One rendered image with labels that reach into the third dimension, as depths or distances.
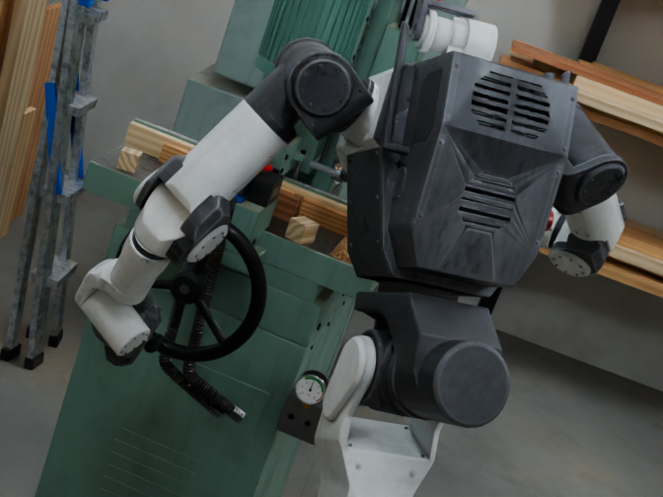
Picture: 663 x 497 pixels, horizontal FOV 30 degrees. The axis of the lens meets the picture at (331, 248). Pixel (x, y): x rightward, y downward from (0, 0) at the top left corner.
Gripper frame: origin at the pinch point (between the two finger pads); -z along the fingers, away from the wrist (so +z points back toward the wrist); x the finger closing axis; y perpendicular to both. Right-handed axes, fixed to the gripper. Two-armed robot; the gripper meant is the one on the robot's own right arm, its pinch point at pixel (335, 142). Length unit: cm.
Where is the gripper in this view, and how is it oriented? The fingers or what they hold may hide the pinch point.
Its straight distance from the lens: 229.0
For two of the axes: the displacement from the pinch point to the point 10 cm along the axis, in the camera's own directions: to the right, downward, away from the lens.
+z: 9.2, 3.7, -1.2
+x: -3.4, 9.1, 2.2
